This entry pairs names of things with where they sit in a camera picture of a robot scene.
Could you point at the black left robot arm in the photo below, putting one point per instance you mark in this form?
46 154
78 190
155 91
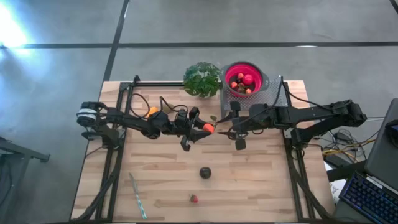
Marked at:
130 119

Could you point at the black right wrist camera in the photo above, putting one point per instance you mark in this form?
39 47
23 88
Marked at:
259 111

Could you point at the white paper sheet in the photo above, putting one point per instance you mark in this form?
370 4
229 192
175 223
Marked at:
335 189

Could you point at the grey laptop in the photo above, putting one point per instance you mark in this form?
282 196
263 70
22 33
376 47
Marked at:
382 155

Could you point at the grey perforated metal shelf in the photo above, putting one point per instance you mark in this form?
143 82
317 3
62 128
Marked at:
270 96

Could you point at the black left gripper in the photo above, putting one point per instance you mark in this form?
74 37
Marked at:
186 127

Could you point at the orange tangerine with leaf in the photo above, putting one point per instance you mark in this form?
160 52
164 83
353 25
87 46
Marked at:
208 128

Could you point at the black aluminium table frame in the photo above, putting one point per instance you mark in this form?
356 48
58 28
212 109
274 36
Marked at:
155 84

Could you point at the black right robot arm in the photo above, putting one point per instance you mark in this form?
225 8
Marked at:
311 115

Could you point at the red collapsible colander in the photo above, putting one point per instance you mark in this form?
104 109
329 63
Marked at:
231 70

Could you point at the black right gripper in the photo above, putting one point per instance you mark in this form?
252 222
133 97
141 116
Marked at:
241 124

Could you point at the backlit black keyboard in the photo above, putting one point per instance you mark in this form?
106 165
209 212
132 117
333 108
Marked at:
367 196

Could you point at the green plant in white pot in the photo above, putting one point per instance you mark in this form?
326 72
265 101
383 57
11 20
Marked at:
202 79

